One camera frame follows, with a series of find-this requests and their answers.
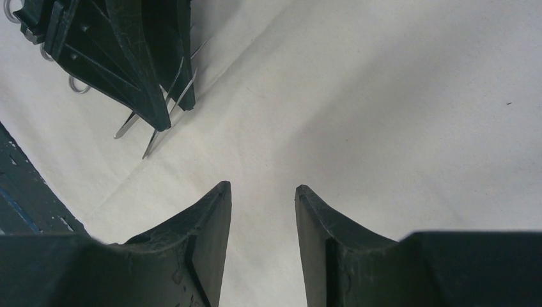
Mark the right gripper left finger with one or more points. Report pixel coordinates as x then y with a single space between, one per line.
179 262

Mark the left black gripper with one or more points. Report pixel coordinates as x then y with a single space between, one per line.
103 44

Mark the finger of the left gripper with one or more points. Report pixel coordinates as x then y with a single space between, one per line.
167 33

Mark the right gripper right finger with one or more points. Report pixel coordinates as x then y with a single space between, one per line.
346 264

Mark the steel tweezers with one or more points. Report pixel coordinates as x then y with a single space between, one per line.
172 104
133 117

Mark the beige cloth wrap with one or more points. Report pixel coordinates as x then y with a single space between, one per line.
402 115

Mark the short steel scissors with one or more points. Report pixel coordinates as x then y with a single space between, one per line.
44 54

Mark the long steel forceps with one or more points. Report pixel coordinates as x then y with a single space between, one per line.
9 13

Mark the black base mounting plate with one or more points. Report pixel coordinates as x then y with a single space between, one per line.
28 205

